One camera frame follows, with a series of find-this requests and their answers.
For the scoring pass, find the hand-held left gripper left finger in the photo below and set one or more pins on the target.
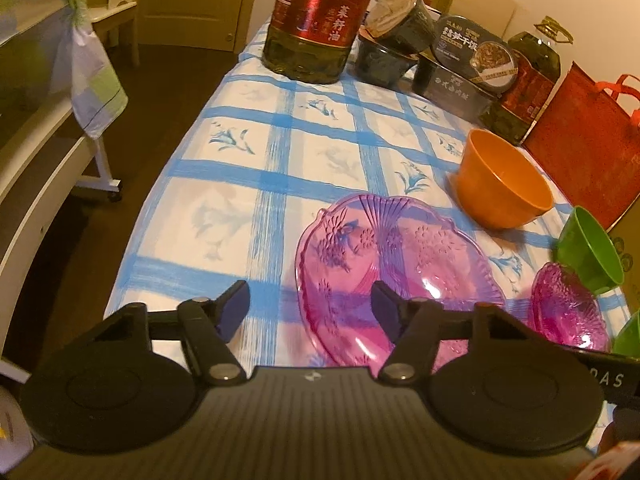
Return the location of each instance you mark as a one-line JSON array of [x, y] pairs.
[[235, 311]]

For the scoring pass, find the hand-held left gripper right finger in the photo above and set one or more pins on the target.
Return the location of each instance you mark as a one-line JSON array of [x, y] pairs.
[[386, 306]]

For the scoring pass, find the green plastic bowl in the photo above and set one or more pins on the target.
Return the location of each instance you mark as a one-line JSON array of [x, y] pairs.
[[587, 250], [630, 335]]

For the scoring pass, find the large pink glass plate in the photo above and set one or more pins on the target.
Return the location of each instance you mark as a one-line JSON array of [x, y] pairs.
[[430, 260]]

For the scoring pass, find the small pink glass plate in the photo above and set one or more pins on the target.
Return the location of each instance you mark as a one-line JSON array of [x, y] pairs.
[[567, 305]]

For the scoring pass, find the orange plastic bowl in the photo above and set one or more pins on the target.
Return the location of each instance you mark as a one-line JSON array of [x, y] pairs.
[[492, 195]]

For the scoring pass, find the printed cardboard box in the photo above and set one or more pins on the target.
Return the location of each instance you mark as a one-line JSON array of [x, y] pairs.
[[627, 250]]

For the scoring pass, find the blue checked tablecloth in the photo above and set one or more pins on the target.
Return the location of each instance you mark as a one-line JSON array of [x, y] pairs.
[[240, 170]]

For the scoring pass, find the white rolling stand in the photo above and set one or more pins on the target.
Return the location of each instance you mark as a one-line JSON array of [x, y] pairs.
[[102, 165]]

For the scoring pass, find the black instant rice box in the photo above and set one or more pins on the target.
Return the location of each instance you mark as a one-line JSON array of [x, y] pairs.
[[470, 50], [450, 94]]

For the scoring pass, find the red tote bag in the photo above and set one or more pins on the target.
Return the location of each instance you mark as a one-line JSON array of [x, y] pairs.
[[585, 150]]

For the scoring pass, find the black instant food bowl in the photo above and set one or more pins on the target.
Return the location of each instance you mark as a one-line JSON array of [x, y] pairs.
[[382, 66]]

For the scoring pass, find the white object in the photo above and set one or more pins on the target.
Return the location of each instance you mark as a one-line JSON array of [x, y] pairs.
[[12, 425]]

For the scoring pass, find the hanging checked cloth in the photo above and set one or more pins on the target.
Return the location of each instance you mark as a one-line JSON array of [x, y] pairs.
[[92, 85]]

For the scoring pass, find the round instant food bowl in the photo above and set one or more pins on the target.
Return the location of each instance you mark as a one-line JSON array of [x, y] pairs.
[[400, 17]]

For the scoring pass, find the large red-label oil bottle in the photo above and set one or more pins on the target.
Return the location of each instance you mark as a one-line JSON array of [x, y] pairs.
[[320, 20]]

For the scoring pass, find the wooden cabinet door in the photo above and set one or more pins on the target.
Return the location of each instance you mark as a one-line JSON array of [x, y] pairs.
[[195, 0]]

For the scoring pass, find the white chair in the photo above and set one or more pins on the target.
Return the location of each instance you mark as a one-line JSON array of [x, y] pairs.
[[117, 20]]

